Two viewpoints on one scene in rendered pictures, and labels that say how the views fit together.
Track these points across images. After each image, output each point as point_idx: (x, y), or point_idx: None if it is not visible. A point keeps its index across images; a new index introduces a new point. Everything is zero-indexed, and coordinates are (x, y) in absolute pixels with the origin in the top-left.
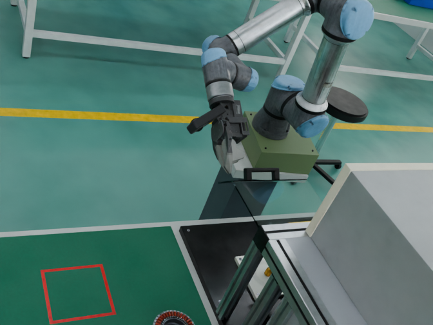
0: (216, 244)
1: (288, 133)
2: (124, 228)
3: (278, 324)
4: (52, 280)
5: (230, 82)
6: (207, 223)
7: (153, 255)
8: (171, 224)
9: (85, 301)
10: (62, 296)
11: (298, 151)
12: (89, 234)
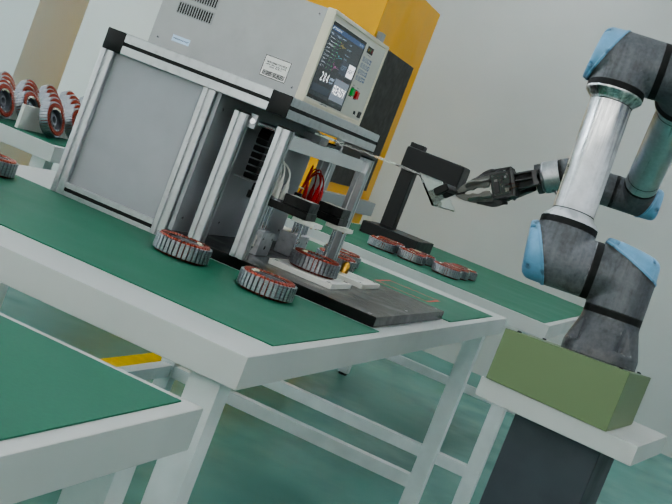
0: (404, 298)
1: (570, 340)
2: (463, 321)
3: None
4: (426, 296)
5: (558, 161)
6: (440, 324)
7: None
8: (452, 323)
9: (396, 286)
10: (408, 289)
11: (523, 333)
12: (465, 317)
